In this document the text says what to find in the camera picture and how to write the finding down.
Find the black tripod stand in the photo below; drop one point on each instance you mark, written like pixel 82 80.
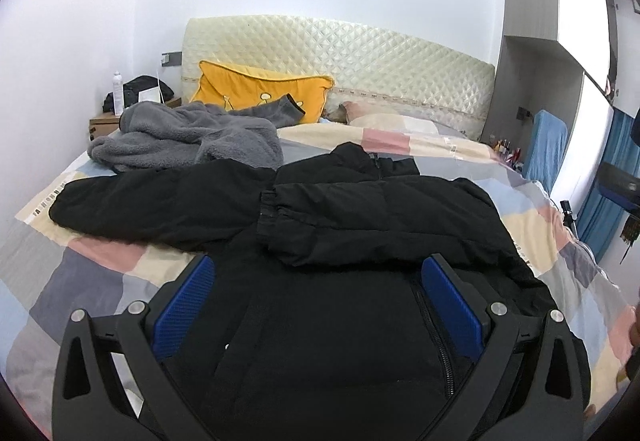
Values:
pixel 569 219

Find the pink beige pillow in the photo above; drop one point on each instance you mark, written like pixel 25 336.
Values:
pixel 375 117

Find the black bag on nightstand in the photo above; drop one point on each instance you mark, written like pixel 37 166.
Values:
pixel 134 87

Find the blue curtain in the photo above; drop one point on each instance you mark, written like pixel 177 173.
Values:
pixel 599 218

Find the black puffer jacket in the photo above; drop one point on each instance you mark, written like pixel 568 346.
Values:
pixel 315 328

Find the yellow cushion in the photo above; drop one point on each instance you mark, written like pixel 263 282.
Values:
pixel 237 87

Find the small items on bedside shelf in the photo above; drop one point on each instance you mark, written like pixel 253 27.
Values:
pixel 507 154

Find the grey fleece garment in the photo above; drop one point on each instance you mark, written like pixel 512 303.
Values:
pixel 152 136

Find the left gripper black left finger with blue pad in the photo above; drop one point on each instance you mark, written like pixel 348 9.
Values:
pixel 110 383

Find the pastel patchwork duvet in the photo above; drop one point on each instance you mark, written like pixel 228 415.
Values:
pixel 47 272

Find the white spray bottle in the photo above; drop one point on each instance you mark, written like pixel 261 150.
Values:
pixel 118 94

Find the wall socket panel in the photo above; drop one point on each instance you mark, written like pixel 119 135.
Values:
pixel 171 59

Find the grey wardrobe shelf unit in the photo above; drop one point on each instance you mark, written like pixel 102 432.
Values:
pixel 555 56

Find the wooden nightstand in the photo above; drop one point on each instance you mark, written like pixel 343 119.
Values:
pixel 106 123

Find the light blue towel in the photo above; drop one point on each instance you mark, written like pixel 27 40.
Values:
pixel 545 153

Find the cream quilted headboard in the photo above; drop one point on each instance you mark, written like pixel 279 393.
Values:
pixel 366 62

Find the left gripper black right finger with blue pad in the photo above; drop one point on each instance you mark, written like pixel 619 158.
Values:
pixel 524 382

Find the person's right hand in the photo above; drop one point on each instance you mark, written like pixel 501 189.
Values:
pixel 634 330

